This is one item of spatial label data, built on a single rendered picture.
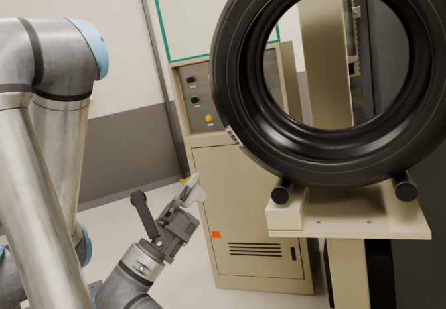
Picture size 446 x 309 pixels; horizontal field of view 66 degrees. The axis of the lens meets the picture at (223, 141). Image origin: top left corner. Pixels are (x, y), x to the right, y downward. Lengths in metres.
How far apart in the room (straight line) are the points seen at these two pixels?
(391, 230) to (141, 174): 3.13
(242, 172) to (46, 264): 1.21
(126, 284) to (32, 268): 0.23
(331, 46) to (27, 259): 0.95
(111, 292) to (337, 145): 0.72
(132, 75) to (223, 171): 2.15
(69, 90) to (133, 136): 3.00
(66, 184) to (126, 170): 2.91
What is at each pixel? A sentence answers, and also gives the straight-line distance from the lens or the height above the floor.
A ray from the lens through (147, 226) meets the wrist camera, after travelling 0.79.
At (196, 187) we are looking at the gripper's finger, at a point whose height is 0.98.
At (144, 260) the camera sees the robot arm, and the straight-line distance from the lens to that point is 0.78.
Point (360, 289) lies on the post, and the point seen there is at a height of 0.35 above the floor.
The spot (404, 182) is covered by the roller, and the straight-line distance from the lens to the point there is 0.85.
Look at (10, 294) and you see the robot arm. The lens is 1.02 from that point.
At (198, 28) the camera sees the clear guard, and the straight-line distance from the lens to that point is 1.65.
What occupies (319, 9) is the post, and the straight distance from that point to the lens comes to 1.14.
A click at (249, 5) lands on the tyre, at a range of 0.79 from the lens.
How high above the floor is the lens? 1.26
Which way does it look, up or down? 14 degrees down
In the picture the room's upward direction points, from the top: 11 degrees counter-clockwise
